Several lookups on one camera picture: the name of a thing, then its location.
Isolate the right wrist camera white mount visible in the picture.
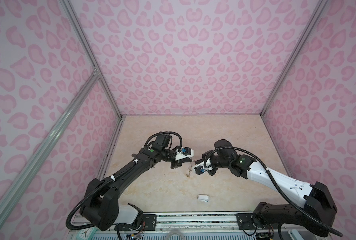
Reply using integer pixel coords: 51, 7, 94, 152
194, 159, 213, 175

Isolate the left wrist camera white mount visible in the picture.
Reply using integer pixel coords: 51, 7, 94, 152
175, 147, 194, 161

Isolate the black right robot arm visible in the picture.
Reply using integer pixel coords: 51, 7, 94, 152
195, 139, 343, 237

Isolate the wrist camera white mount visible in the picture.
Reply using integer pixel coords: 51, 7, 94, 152
175, 147, 194, 161
194, 159, 213, 175

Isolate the teal box corner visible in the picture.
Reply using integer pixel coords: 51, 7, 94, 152
288, 229, 304, 240

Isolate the teal alarm clock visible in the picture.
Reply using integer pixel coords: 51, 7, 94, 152
76, 227, 97, 240

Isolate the small white plastic object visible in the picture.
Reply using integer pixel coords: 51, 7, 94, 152
198, 195, 210, 202

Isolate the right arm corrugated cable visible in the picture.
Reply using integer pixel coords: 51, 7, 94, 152
202, 146, 344, 238

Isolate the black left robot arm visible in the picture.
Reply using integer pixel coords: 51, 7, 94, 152
71, 132, 194, 231

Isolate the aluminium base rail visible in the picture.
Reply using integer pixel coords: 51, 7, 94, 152
66, 212, 319, 240

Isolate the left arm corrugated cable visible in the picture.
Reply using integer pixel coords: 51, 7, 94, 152
65, 131, 184, 231

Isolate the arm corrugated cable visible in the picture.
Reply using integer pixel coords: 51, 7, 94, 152
65, 131, 184, 231
202, 146, 344, 238

